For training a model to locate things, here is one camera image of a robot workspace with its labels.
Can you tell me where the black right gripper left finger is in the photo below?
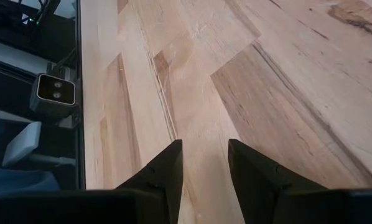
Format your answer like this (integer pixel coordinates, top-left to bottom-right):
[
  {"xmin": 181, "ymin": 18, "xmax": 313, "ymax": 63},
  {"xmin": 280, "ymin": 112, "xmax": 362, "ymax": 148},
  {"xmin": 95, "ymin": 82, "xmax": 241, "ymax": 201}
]
[{"xmin": 0, "ymin": 139, "xmax": 184, "ymax": 224}]

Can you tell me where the grey chair armrest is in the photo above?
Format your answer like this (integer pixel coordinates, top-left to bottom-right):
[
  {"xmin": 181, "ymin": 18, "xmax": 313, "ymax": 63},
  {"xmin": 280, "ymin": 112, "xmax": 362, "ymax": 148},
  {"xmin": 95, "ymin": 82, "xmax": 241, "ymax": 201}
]
[{"xmin": 1, "ymin": 121, "xmax": 43, "ymax": 168}]

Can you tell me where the person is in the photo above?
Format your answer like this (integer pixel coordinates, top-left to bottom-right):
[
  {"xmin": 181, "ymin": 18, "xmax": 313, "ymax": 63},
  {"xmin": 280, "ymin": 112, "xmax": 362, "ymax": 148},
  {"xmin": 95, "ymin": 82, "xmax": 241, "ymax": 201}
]
[{"xmin": 0, "ymin": 99, "xmax": 61, "ymax": 203}]

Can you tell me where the grey depth camera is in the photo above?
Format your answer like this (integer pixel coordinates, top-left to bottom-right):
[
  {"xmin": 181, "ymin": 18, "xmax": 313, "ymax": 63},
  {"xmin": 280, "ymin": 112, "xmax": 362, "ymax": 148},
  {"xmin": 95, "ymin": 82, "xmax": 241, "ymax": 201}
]
[{"xmin": 29, "ymin": 73, "xmax": 78, "ymax": 119}]

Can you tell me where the black electronics box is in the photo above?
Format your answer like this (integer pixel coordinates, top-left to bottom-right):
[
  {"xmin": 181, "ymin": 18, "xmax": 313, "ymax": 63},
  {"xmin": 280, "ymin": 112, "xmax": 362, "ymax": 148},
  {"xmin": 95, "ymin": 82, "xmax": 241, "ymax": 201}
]
[{"xmin": 0, "ymin": 0, "xmax": 78, "ymax": 63}]

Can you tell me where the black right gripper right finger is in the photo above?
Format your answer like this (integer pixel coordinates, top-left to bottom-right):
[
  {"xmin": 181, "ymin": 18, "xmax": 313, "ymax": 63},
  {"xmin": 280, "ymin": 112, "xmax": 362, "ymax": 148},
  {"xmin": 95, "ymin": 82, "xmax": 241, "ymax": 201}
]
[{"xmin": 228, "ymin": 139, "xmax": 372, "ymax": 224}]

